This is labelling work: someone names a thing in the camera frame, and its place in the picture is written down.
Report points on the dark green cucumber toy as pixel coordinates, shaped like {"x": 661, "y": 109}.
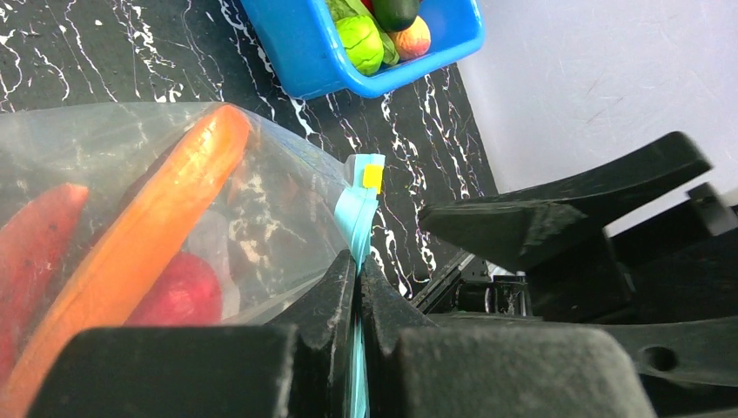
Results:
{"x": 395, "y": 15}

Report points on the green custard apple toy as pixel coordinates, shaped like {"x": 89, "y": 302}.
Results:
{"x": 361, "y": 39}

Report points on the orange round fruit toy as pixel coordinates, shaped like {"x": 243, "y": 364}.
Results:
{"x": 413, "y": 42}

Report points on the clear zip top bag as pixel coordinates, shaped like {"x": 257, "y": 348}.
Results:
{"x": 279, "y": 221}

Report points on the blue plastic bin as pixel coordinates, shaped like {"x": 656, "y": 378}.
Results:
{"x": 303, "y": 46}

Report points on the red tomato toy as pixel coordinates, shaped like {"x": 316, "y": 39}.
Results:
{"x": 187, "y": 293}

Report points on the green watermelon slice toy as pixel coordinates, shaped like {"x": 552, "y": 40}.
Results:
{"x": 33, "y": 243}

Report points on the green leaf vegetable toy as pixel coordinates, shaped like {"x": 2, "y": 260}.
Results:
{"x": 340, "y": 8}

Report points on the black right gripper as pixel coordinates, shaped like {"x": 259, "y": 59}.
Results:
{"x": 665, "y": 290}

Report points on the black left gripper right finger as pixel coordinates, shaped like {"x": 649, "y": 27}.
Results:
{"x": 416, "y": 368}

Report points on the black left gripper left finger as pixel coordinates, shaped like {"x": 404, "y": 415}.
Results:
{"x": 295, "y": 365}

